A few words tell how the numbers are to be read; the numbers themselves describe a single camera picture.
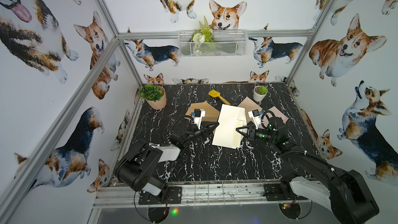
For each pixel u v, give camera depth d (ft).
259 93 3.39
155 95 3.10
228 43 3.03
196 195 2.46
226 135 2.56
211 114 3.26
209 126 2.41
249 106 3.51
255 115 2.40
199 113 2.31
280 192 2.36
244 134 2.48
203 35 2.68
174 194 2.42
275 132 2.06
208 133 2.42
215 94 3.73
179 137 2.10
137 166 1.47
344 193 1.34
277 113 3.46
